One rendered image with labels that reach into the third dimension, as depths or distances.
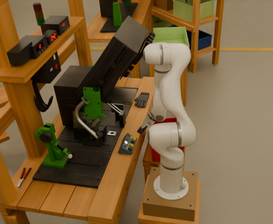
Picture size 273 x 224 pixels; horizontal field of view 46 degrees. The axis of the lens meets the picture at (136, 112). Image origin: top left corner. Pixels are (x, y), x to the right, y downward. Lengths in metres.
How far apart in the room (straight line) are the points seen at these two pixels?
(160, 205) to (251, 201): 1.46
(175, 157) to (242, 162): 1.84
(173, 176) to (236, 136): 2.08
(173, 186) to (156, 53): 0.68
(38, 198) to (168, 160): 0.80
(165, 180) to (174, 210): 0.16
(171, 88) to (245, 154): 2.07
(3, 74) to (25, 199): 0.71
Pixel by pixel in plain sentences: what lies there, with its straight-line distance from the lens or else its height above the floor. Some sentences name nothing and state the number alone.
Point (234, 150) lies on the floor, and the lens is 3.48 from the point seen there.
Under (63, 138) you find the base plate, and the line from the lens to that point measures 2.28.
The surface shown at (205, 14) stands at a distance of 4.75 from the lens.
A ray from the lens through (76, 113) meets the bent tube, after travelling 2.11.
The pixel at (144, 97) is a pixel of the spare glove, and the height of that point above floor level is 0.93.
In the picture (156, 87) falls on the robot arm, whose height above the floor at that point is 1.36.
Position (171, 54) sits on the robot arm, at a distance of 1.53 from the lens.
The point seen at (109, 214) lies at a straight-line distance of 1.77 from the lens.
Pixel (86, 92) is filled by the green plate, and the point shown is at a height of 1.24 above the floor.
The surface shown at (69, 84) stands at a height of 1.24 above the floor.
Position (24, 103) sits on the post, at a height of 1.30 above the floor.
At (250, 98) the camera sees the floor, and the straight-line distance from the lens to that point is 4.32.
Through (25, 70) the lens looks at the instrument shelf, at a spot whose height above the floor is 1.54.
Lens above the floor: 2.30
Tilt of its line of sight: 35 degrees down
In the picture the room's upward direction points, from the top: 4 degrees counter-clockwise
